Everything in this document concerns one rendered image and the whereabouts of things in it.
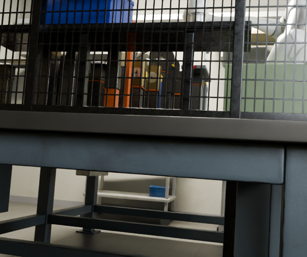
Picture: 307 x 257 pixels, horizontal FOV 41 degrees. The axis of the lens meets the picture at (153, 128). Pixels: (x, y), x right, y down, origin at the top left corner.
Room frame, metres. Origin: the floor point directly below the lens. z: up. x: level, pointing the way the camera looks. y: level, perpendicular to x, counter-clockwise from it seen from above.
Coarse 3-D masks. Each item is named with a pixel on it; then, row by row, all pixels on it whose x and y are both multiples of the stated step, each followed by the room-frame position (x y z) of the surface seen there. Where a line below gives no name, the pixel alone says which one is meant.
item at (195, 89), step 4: (196, 76) 2.36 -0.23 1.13; (192, 80) 2.37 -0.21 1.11; (196, 80) 2.36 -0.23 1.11; (204, 80) 2.45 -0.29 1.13; (192, 84) 2.37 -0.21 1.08; (196, 84) 2.36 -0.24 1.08; (192, 88) 2.37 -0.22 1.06; (196, 88) 2.37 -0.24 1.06; (192, 92) 2.37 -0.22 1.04; (196, 92) 2.37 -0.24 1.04; (192, 100) 2.37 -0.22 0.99; (196, 100) 2.36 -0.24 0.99; (200, 100) 2.36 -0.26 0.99; (192, 104) 2.37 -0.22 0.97; (196, 104) 2.36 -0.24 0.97; (200, 104) 2.36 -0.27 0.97; (192, 108) 2.37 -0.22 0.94; (196, 108) 2.36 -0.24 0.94; (200, 108) 2.36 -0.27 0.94
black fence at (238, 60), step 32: (32, 0) 1.27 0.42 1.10; (32, 32) 1.26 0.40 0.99; (96, 32) 1.22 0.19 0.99; (128, 32) 1.20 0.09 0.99; (160, 32) 1.17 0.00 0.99; (32, 64) 1.26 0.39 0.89; (192, 64) 1.15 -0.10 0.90; (256, 64) 1.11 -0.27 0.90; (32, 96) 1.26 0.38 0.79; (160, 96) 1.18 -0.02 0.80; (192, 96) 1.15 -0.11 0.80; (224, 224) 1.12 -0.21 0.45; (224, 256) 1.11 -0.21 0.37
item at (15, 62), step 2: (0, 62) 1.70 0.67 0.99; (2, 62) 1.70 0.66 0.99; (6, 62) 1.70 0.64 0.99; (8, 62) 1.69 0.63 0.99; (10, 62) 1.69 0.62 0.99; (14, 62) 1.69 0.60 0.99; (16, 62) 1.69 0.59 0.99; (20, 62) 1.68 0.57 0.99; (22, 62) 1.68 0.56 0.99; (24, 62) 1.68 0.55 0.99; (10, 64) 1.77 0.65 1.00; (14, 64) 1.77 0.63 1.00; (16, 64) 1.77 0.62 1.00; (20, 64) 1.76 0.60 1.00; (22, 64) 1.76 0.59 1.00; (24, 64) 1.76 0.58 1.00; (14, 66) 1.80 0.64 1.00; (16, 66) 1.80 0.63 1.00; (20, 66) 1.79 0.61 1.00; (22, 66) 1.79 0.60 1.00; (24, 66) 1.79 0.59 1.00
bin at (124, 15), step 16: (48, 0) 1.33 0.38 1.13; (64, 0) 1.31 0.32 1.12; (80, 0) 1.28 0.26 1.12; (96, 0) 1.26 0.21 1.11; (112, 0) 1.24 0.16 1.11; (128, 0) 1.34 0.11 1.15; (48, 16) 1.33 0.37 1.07; (64, 16) 1.31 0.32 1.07; (80, 16) 1.28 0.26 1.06; (96, 16) 1.26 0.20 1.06
